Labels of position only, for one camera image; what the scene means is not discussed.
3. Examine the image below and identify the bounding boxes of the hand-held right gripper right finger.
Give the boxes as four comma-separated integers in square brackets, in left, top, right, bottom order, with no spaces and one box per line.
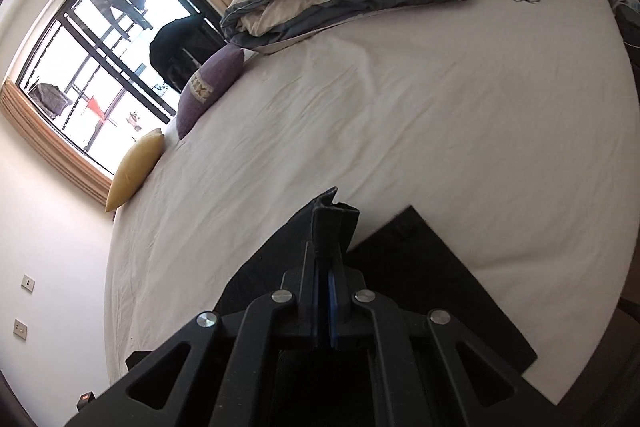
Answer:
[325,257,557,427]

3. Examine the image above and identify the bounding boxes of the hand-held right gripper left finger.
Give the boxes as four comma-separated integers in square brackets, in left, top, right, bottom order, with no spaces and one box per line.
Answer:
[65,237,324,427]

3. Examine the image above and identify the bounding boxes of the black denim pants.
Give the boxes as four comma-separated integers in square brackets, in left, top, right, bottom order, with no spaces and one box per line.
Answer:
[125,187,539,379]

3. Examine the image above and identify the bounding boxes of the yellow pillow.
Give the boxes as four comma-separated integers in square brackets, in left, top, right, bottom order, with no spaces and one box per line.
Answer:
[104,128,166,212]

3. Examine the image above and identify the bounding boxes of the purple pillow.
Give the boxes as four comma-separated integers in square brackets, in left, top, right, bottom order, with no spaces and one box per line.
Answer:
[177,43,246,140]

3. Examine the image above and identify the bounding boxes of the black jacket on chair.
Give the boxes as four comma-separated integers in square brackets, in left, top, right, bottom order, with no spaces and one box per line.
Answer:
[149,16,223,94]

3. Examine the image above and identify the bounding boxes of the hanging grey jacket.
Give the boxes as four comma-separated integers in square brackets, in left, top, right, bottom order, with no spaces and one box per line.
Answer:
[29,82,73,120]

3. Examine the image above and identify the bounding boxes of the black balcony door frame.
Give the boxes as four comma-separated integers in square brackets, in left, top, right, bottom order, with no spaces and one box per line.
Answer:
[15,0,227,158]

